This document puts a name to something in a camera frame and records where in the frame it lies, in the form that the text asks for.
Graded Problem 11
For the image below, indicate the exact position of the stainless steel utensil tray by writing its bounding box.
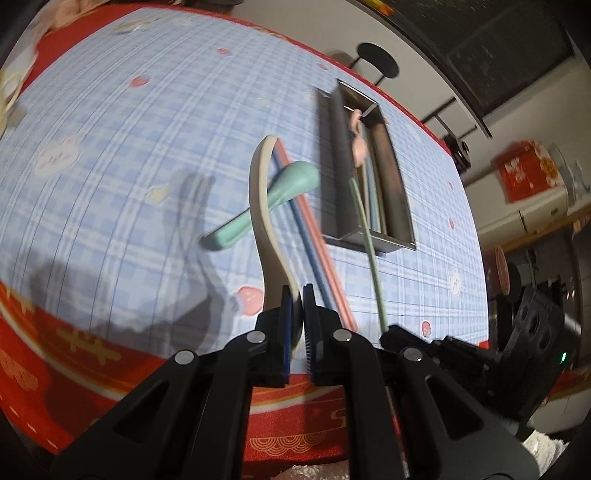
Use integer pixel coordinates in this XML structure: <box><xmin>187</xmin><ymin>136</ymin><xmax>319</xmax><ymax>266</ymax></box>
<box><xmin>316</xmin><ymin>79</ymin><xmax>416</xmax><ymax>254</ymax></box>

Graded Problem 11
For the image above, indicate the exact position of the black round chair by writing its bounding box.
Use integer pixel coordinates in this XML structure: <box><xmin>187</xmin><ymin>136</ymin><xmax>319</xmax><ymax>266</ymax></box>
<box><xmin>344</xmin><ymin>42</ymin><xmax>399</xmax><ymax>86</ymax></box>

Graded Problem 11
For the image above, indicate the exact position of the pink spoon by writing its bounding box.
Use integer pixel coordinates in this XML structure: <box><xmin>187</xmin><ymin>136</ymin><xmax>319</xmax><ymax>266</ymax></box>
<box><xmin>347</xmin><ymin>108</ymin><xmax>370</xmax><ymax>168</ymax></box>

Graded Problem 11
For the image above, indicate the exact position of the blue plaid tablecloth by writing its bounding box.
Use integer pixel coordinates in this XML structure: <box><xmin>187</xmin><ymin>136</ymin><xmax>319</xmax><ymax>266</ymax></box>
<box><xmin>0</xmin><ymin>4</ymin><xmax>490</xmax><ymax>467</ymax></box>

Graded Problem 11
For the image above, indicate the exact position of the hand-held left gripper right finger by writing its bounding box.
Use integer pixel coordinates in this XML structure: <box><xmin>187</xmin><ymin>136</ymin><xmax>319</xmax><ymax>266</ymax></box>
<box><xmin>302</xmin><ymin>282</ymin><xmax>541</xmax><ymax>480</ymax></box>

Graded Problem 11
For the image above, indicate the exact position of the black appliance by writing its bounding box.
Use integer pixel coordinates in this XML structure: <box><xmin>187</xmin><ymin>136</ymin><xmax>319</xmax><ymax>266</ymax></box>
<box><xmin>443</xmin><ymin>136</ymin><xmax>472</xmax><ymax>171</ymax></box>

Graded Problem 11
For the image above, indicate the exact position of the blue chopstick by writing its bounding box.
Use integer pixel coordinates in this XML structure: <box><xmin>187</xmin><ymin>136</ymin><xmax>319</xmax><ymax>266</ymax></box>
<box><xmin>270</xmin><ymin>148</ymin><xmax>340</xmax><ymax>308</ymax></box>

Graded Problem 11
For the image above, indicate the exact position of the green spoon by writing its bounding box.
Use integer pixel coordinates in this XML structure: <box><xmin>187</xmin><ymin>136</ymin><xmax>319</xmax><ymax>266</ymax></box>
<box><xmin>199</xmin><ymin>161</ymin><xmax>320</xmax><ymax>251</ymax></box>

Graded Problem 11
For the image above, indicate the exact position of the pink chopstick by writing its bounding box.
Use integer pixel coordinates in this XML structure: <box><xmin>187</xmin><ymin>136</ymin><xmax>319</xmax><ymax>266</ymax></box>
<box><xmin>276</xmin><ymin>138</ymin><xmax>358</xmax><ymax>332</ymax></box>

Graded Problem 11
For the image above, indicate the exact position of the white cabinet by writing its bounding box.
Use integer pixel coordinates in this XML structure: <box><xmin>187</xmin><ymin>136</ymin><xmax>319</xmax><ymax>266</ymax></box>
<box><xmin>464</xmin><ymin>185</ymin><xmax>571</xmax><ymax>241</ymax></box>

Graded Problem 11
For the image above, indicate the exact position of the red round container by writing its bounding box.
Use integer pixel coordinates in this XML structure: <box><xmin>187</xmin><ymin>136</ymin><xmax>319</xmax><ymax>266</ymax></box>
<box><xmin>492</xmin><ymin>247</ymin><xmax>522</xmax><ymax>301</ymax></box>

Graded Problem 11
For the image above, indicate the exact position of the beige spoon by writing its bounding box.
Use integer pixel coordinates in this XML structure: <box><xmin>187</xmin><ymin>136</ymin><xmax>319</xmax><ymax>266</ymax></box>
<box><xmin>248</xmin><ymin>135</ymin><xmax>301</xmax><ymax>315</ymax></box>

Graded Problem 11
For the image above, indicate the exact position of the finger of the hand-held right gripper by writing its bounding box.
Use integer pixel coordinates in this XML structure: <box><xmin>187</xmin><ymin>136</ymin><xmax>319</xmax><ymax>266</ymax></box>
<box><xmin>379</xmin><ymin>324</ymin><xmax>439</xmax><ymax>363</ymax></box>
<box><xmin>436</xmin><ymin>336</ymin><xmax>504</xmax><ymax>407</ymax></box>

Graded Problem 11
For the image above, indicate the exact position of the dark framed wall board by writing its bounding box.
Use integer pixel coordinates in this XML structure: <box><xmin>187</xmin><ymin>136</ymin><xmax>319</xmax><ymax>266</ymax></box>
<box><xmin>365</xmin><ymin>0</ymin><xmax>578</xmax><ymax>139</ymax></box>

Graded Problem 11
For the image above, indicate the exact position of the red box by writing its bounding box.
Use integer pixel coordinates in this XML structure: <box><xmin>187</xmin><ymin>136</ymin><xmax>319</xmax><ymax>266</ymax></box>
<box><xmin>492</xmin><ymin>141</ymin><xmax>566</xmax><ymax>205</ymax></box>

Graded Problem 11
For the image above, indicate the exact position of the black metal rack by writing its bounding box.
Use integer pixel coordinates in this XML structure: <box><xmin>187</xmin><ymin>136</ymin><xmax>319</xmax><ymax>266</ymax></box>
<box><xmin>422</xmin><ymin>95</ymin><xmax>481</xmax><ymax>139</ymax></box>

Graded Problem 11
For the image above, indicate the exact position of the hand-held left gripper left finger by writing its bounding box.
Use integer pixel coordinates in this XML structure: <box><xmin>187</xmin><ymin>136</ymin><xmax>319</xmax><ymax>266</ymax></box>
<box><xmin>51</xmin><ymin>285</ymin><xmax>303</xmax><ymax>480</ymax></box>

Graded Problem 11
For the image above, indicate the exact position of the green chopstick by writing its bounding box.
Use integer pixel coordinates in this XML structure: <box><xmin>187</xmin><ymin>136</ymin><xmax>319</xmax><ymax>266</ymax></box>
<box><xmin>348</xmin><ymin>178</ymin><xmax>389</xmax><ymax>333</ymax></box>

